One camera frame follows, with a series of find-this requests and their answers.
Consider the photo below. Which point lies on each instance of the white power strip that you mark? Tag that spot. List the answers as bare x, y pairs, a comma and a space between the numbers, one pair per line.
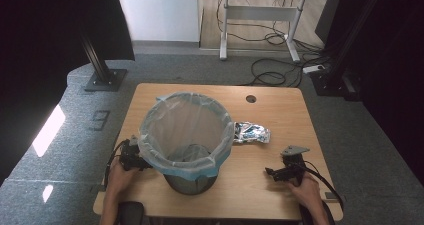
313, 68

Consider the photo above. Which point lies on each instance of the crumpled silver snack wrapper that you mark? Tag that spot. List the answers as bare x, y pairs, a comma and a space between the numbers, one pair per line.
251, 132

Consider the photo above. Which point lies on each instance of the white-legged wooden desk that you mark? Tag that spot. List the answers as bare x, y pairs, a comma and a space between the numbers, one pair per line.
260, 13

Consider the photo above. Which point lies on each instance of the person's right hand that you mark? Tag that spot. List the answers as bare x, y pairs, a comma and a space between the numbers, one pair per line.
307, 189

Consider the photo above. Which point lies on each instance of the black metal stand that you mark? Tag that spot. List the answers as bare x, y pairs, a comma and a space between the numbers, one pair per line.
336, 71
100, 68

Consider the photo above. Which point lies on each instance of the black curtain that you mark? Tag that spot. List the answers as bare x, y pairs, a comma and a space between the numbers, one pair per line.
393, 68
40, 51

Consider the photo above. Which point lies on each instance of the person's left hand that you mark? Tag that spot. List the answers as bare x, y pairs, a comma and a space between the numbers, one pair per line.
120, 179

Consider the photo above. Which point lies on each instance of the grey tape piece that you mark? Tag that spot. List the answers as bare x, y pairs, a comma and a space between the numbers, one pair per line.
331, 195

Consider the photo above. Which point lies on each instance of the dark mesh trash bin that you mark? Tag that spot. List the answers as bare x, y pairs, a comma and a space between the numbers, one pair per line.
190, 185

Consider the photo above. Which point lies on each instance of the clear blue plastic bin liner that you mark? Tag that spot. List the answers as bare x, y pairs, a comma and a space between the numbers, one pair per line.
186, 118

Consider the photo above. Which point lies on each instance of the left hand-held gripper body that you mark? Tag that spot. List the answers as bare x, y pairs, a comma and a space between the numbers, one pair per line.
130, 155

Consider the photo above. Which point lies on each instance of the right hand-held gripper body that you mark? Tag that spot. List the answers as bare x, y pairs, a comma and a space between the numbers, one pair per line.
294, 165

